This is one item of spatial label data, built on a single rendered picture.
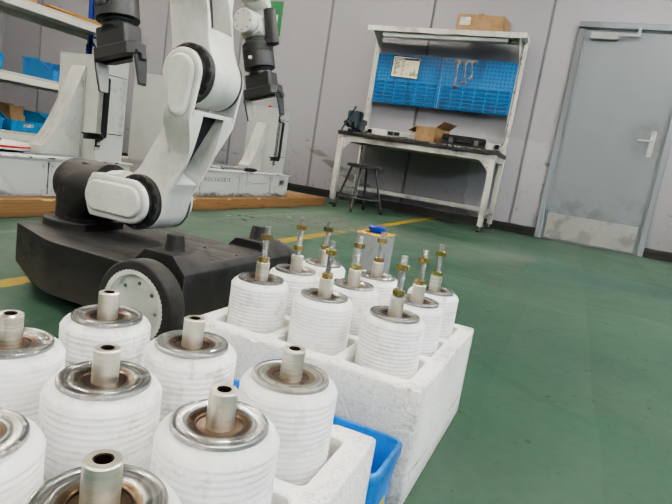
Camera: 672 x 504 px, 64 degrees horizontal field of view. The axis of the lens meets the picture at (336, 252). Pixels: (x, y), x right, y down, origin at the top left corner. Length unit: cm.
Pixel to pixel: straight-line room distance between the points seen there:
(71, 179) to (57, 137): 152
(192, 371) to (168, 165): 92
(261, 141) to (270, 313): 377
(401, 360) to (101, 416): 45
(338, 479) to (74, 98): 284
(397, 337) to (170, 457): 43
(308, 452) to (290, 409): 5
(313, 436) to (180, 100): 98
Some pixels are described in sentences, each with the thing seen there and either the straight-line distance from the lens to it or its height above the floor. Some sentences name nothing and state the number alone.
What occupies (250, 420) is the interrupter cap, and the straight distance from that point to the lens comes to 45.
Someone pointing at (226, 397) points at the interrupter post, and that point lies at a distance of 42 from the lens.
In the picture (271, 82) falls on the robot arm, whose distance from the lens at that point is 160.
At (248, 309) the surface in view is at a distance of 87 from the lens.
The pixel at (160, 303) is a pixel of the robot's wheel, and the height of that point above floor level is 13.
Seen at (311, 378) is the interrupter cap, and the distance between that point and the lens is 54.
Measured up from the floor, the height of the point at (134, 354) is 22.
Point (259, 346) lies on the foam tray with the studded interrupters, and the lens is 84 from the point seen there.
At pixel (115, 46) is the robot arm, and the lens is 126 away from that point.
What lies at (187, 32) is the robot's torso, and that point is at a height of 70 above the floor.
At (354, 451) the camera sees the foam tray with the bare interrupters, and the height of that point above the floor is 18.
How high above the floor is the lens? 47
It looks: 10 degrees down
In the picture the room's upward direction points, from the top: 9 degrees clockwise
